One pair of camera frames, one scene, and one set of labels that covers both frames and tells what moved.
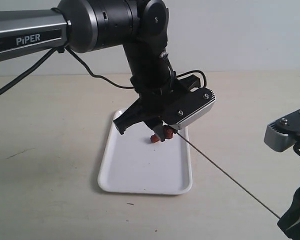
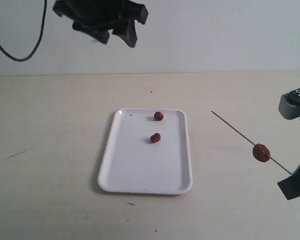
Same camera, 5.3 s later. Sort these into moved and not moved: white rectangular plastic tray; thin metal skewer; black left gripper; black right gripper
Moved: black left gripper; black right gripper; thin metal skewer
Not moved: white rectangular plastic tray
